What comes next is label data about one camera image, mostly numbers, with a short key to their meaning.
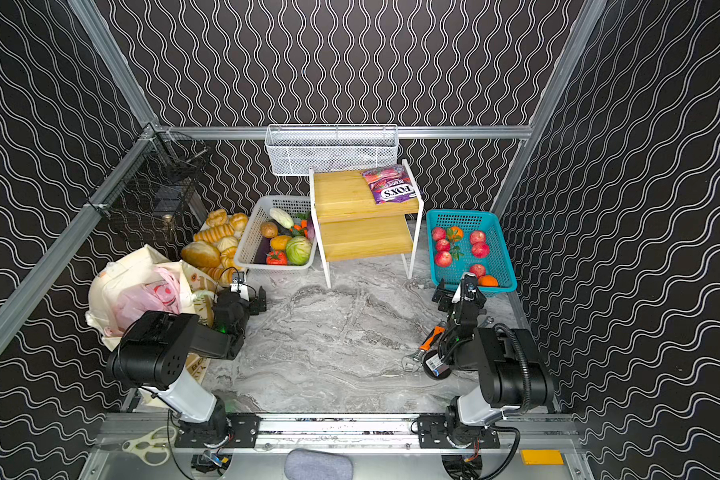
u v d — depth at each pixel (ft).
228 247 3.53
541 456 2.35
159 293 2.52
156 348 1.59
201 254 3.39
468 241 3.70
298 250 3.29
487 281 3.05
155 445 2.39
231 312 2.41
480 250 3.49
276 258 3.33
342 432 2.48
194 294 2.40
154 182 3.10
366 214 2.57
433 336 2.95
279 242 3.49
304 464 2.23
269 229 3.51
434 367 2.74
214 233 3.70
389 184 2.62
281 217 3.70
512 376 1.46
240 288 2.68
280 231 3.69
